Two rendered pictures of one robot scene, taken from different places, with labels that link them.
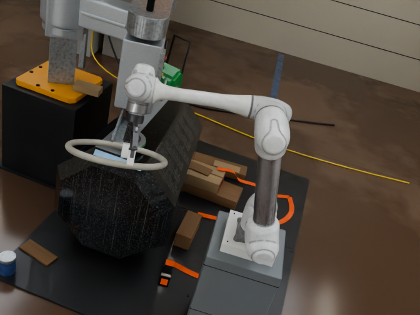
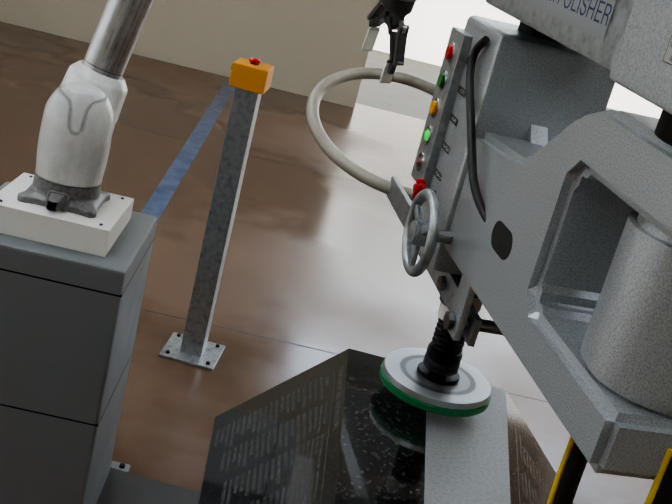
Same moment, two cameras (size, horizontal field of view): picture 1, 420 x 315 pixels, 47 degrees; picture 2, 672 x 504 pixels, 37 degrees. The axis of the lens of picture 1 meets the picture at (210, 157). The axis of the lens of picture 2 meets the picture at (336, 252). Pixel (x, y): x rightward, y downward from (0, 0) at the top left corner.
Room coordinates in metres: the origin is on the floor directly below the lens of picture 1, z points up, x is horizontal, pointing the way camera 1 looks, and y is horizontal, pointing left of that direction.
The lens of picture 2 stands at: (4.31, 0.08, 1.72)
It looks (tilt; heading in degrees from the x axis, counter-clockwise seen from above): 20 degrees down; 174
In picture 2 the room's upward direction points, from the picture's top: 15 degrees clockwise
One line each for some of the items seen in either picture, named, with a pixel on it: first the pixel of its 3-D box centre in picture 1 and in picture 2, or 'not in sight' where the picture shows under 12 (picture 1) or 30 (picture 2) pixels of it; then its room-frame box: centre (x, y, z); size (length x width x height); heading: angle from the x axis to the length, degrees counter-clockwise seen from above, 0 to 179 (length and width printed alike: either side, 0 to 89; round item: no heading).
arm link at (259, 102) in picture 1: (270, 112); not in sight; (1.91, -0.20, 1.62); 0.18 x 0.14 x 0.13; 97
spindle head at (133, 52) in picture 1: (140, 68); (519, 174); (2.66, 0.53, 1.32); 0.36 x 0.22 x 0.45; 8
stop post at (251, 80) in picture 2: not in sight; (221, 214); (0.98, 0.03, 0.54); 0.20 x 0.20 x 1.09; 82
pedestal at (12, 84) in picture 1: (57, 124); not in sight; (3.30, 1.26, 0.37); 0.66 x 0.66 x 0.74; 82
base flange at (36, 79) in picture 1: (60, 80); not in sight; (3.30, 1.26, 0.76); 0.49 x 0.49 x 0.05; 82
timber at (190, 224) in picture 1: (187, 229); not in sight; (2.82, 0.02, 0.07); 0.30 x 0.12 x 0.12; 173
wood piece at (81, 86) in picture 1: (87, 88); not in sight; (3.22, 1.02, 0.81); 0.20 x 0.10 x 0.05; 90
